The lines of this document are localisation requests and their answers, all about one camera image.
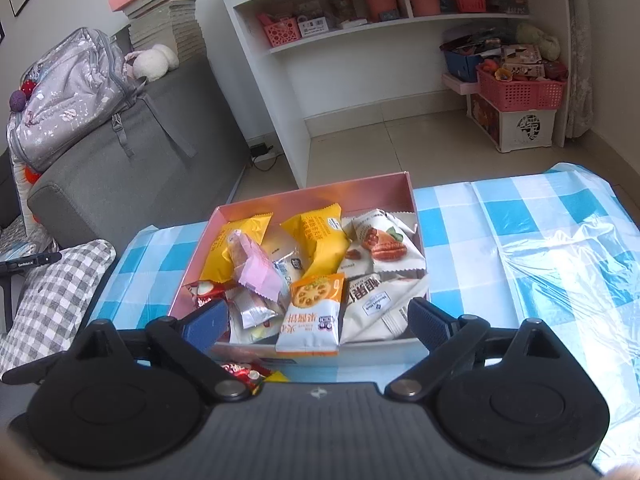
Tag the white shelf desk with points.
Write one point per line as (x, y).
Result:
(349, 78)

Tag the pink pen cup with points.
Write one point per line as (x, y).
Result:
(377, 7)

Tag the stack of books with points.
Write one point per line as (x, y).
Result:
(169, 22)

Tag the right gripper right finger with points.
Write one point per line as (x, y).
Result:
(451, 343)

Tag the large red snack pack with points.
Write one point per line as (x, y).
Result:
(203, 293)

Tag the power strip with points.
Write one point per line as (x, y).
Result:
(260, 149)

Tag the small red snack pack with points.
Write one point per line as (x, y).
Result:
(241, 371)

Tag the silver grey backpack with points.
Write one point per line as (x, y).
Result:
(80, 84)

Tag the silver foil packet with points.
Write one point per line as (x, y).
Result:
(253, 309)

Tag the blue storage bin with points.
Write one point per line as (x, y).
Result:
(462, 66)

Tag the lotus chip orange pack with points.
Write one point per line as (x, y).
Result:
(310, 324)

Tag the orange plush toy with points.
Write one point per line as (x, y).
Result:
(30, 175)

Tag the white pecan snack pack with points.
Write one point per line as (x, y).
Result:
(381, 243)

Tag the grey sofa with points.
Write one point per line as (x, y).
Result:
(168, 160)

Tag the white nut snack pack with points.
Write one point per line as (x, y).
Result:
(376, 309)

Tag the white blue pastry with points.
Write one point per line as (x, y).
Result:
(286, 258)

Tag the white plush toy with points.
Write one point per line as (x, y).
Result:
(151, 64)

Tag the pink rice cracker pack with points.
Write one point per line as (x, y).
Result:
(258, 274)

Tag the small red basket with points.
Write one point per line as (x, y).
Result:
(471, 6)

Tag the white storage box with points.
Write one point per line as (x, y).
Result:
(512, 131)

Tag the black tripod mount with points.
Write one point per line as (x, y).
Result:
(13, 274)

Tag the pink plastic basket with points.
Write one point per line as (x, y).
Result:
(516, 96)

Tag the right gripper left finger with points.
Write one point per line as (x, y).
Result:
(183, 347)

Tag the small pink shelf basket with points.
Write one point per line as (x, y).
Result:
(279, 32)

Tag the grey checkered cushion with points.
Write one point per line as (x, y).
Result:
(53, 302)

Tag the blue checkered tablecloth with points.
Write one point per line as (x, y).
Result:
(557, 246)

